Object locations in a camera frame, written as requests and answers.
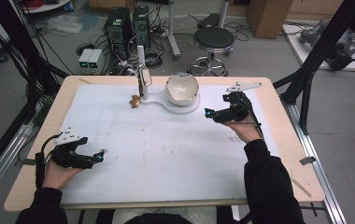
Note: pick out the round white table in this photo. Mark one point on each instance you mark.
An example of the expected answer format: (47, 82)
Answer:
(45, 6)

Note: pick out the grey tape strip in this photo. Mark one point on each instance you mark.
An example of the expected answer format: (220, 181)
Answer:
(27, 161)

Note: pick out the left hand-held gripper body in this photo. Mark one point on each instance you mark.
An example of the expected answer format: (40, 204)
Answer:
(68, 155)

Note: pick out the cardboard box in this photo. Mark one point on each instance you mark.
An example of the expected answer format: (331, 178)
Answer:
(267, 17)

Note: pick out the large black computer tower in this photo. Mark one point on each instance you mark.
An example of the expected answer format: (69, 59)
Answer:
(118, 31)

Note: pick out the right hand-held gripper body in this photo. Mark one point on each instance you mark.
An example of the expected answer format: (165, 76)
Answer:
(234, 110)

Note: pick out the grey machine on board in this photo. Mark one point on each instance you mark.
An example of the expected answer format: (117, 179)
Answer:
(340, 46)

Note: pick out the white table mat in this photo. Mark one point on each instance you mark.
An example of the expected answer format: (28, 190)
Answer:
(166, 149)

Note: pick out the wooden table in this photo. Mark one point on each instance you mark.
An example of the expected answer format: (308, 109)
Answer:
(291, 149)

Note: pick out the white floor board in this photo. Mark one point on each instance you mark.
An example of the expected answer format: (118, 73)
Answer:
(294, 46)

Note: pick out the slim black computer tower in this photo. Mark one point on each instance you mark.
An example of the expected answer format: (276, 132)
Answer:
(141, 26)

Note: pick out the person's lap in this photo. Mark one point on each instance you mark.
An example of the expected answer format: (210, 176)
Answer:
(166, 216)

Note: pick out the grey tape piece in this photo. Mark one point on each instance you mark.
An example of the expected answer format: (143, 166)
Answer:
(307, 160)

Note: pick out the person's left hand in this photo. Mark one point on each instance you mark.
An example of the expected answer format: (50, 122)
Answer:
(59, 175)

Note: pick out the white power supply unit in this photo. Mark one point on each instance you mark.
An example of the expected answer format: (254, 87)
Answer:
(95, 61)
(84, 60)

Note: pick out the thin wooden stick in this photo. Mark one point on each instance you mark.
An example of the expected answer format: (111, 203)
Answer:
(301, 188)

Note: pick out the clear plastic bag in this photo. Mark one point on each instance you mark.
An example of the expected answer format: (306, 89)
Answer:
(63, 24)

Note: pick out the person's right hand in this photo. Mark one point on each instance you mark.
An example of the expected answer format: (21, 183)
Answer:
(245, 130)

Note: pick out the white desk leg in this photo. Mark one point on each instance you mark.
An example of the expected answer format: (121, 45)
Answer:
(173, 31)

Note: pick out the white stand with pole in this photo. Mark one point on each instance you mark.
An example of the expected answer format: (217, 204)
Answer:
(178, 107)

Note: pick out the black foot pedal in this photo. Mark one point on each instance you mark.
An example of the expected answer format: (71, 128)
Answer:
(208, 21)

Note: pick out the white ceramic bowl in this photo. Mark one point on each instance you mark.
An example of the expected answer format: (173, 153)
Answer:
(181, 90)

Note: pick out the black round stool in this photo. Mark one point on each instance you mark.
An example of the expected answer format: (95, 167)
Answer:
(214, 39)

